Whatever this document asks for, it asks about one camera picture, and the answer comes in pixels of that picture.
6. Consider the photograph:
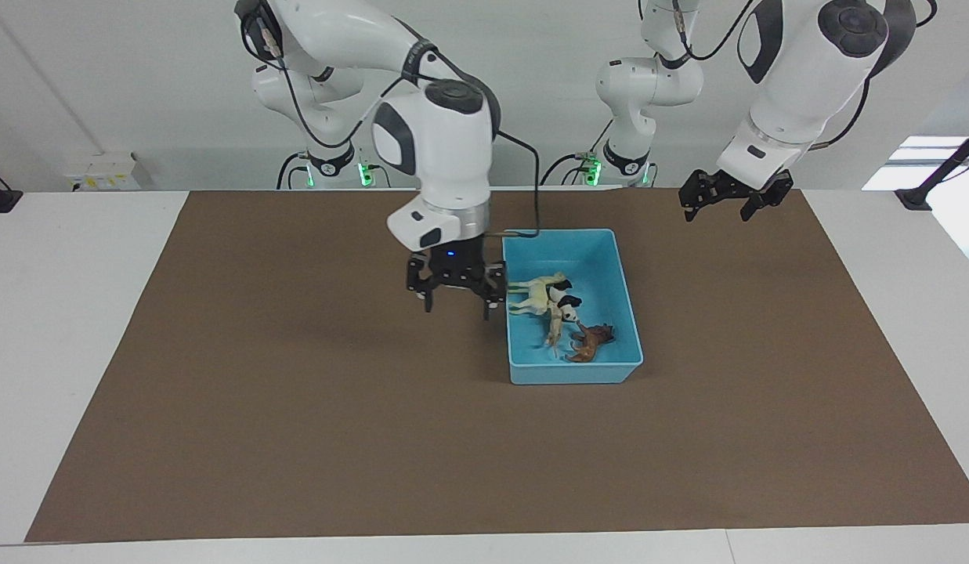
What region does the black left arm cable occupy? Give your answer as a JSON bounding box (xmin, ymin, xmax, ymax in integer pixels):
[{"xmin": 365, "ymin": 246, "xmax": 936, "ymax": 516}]
[{"xmin": 672, "ymin": 0, "xmax": 873, "ymax": 150}]

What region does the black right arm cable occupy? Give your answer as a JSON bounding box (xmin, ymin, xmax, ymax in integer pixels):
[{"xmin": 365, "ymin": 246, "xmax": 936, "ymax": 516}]
[{"xmin": 484, "ymin": 129, "xmax": 541, "ymax": 238}]

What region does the brown table mat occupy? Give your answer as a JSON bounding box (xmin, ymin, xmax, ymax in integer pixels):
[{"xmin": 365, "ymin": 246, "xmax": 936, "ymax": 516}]
[{"xmin": 24, "ymin": 186, "xmax": 969, "ymax": 543}]

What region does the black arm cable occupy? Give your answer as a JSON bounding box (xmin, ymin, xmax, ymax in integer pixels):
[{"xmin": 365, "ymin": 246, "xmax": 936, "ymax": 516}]
[
  {"xmin": 484, "ymin": 129, "xmax": 541, "ymax": 238},
  {"xmin": 672, "ymin": 0, "xmax": 873, "ymax": 150}
]

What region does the black base cable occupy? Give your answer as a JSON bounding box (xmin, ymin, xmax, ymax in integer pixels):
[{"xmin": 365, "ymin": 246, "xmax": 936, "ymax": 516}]
[
  {"xmin": 277, "ymin": 153, "xmax": 309, "ymax": 190},
  {"xmin": 541, "ymin": 153, "xmax": 596, "ymax": 186}
]

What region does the brown horse toy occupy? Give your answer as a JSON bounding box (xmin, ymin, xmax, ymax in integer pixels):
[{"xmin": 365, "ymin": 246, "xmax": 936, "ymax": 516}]
[{"xmin": 565, "ymin": 321, "xmax": 616, "ymax": 363}]

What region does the black and white panda toy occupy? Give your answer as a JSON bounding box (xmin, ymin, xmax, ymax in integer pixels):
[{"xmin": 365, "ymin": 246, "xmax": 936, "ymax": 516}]
[{"xmin": 548, "ymin": 286, "xmax": 587, "ymax": 324}]

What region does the cream llama toy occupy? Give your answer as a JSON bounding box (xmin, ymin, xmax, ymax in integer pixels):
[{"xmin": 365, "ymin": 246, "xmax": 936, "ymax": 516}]
[{"xmin": 506, "ymin": 272, "xmax": 571, "ymax": 316}]

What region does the light blue storage box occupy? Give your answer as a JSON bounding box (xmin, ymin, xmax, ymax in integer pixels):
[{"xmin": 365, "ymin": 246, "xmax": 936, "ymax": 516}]
[{"xmin": 502, "ymin": 229, "xmax": 644, "ymax": 385}]

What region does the white wall socket box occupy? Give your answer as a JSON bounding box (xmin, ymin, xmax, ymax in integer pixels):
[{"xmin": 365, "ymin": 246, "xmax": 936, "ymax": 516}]
[{"xmin": 63, "ymin": 152, "xmax": 152, "ymax": 191}]

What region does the black mounting stand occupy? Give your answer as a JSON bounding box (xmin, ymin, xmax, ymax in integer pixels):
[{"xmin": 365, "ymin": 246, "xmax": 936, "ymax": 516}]
[{"xmin": 895, "ymin": 124, "xmax": 969, "ymax": 211}]

